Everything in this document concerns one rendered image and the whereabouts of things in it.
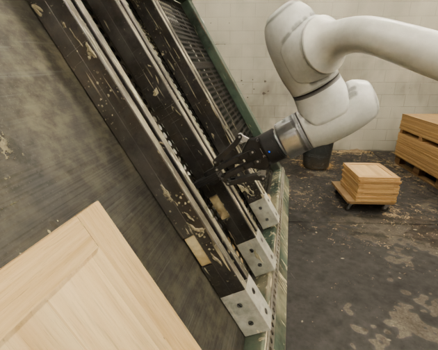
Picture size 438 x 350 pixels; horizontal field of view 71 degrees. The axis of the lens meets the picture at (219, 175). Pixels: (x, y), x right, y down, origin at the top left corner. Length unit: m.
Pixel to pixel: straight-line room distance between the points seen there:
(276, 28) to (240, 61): 4.92
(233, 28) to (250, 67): 0.67
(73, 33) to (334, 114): 0.53
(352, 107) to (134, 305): 0.53
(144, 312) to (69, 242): 0.17
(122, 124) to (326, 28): 0.42
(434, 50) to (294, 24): 0.23
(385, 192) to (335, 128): 3.02
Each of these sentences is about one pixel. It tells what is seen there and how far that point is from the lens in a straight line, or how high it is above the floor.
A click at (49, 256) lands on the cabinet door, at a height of 1.29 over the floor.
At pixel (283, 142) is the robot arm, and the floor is 1.36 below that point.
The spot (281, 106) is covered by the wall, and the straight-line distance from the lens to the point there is 5.66.
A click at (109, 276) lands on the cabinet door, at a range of 0.52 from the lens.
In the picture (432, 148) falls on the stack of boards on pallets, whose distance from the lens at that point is 4.86.
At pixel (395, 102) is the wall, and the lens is 6.24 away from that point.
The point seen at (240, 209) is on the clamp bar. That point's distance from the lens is 0.92.
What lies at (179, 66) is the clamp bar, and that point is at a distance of 1.18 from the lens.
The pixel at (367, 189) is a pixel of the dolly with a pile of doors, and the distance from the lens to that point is 3.58.
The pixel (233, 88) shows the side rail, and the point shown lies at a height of 1.38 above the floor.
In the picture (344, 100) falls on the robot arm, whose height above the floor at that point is 1.45.
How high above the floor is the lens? 1.52
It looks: 20 degrees down
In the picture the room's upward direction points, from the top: straight up
